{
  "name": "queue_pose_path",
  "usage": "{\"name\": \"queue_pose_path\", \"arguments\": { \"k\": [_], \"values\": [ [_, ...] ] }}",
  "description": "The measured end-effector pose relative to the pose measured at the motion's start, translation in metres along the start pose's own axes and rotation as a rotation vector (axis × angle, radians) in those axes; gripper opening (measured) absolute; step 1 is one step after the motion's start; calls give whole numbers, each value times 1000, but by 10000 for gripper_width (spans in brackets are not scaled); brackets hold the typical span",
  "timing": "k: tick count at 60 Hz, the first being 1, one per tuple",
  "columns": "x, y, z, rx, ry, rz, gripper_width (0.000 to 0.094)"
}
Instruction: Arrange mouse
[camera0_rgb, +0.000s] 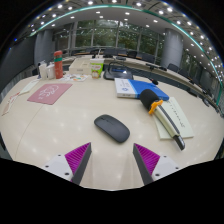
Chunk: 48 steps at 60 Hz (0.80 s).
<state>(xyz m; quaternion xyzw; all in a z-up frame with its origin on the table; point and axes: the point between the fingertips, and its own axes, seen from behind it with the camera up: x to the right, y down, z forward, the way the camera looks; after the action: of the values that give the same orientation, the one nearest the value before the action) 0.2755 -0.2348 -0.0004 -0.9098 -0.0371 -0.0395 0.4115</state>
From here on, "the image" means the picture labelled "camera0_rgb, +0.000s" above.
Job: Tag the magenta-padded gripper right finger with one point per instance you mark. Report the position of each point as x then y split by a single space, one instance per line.
148 160

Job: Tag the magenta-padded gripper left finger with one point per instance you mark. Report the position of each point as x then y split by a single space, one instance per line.
76 158

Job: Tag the black computer mouse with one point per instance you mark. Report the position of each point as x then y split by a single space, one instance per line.
111 127

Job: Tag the pink printed mouse pad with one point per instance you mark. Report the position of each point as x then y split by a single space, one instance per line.
50 93

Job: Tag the white paper booklet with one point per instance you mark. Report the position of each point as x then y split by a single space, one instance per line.
181 125

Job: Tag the blue and white book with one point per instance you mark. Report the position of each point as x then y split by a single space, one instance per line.
133 88

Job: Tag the colourful sticker sheet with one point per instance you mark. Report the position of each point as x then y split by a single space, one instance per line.
74 78

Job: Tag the green printed paper cup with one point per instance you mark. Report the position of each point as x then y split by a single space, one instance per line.
96 70

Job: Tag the white lidded mug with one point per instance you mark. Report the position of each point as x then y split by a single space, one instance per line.
51 71

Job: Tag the black gooseneck desk microphone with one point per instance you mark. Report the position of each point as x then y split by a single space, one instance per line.
117 74

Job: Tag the cream cardboard box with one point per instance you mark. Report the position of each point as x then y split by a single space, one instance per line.
79 66

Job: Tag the stack of white paper cups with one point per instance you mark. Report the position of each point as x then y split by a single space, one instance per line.
43 70

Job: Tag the red bottle with green band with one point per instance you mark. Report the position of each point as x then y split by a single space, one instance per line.
58 65

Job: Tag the group of dark office chairs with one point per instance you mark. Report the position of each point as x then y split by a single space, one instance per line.
173 67

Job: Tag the long curved conference desk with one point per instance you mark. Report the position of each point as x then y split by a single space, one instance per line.
140 63

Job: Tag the group of ceiling lights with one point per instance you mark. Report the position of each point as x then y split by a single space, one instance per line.
138 4

